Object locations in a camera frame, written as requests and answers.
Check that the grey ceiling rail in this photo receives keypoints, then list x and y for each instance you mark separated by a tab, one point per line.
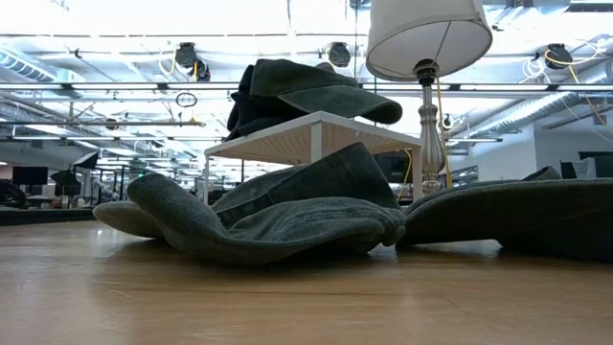
143	86

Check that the small black ceiling reel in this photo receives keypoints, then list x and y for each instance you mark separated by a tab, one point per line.
201	71

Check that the black monitor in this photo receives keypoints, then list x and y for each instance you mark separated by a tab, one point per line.
395	167
29	176

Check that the white shade silver lamp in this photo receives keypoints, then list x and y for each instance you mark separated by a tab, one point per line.
421	38

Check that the silver ventilation duct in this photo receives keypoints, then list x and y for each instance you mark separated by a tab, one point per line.
527	112

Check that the small white mesh table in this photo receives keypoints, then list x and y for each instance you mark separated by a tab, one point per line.
364	139

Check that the grey-green towel front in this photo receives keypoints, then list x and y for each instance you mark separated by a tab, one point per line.
297	230

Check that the grey-green cloth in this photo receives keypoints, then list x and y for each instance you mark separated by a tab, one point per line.
503	211

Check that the dark blue denim jeans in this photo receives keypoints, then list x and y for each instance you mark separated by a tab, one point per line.
239	103

